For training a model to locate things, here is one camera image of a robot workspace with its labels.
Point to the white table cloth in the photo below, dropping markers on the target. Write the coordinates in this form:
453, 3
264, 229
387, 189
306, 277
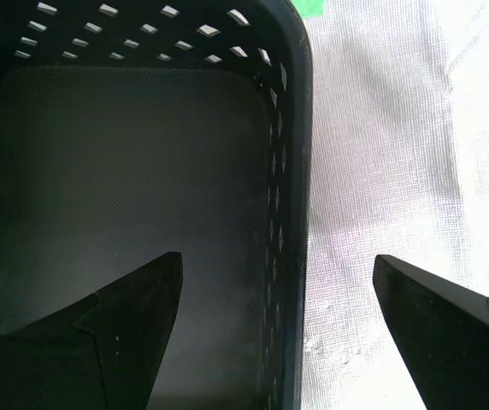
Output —
398, 171

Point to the long green tape strip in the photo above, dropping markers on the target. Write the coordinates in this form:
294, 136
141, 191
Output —
310, 7

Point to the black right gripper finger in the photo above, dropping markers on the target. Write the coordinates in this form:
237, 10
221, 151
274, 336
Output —
454, 350
78, 367

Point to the black perforated plastic basket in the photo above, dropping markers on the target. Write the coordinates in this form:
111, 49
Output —
120, 171

